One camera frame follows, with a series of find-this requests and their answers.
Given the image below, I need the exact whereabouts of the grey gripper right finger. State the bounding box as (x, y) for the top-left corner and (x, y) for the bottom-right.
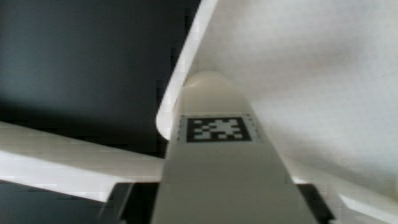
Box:
(297, 184), (334, 224)

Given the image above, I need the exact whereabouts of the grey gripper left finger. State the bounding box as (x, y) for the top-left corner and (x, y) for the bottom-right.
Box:
(94, 183), (133, 224)

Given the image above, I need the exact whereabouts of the white desk leg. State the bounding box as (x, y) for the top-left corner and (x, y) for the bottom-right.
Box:
(151, 71), (316, 224)

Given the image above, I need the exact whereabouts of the white desk top tray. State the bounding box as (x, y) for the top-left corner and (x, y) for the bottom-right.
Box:
(156, 0), (398, 224)

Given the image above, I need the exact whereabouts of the white U-shaped obstacle frame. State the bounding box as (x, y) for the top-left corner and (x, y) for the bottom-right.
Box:
(0, 122), (164, 202)

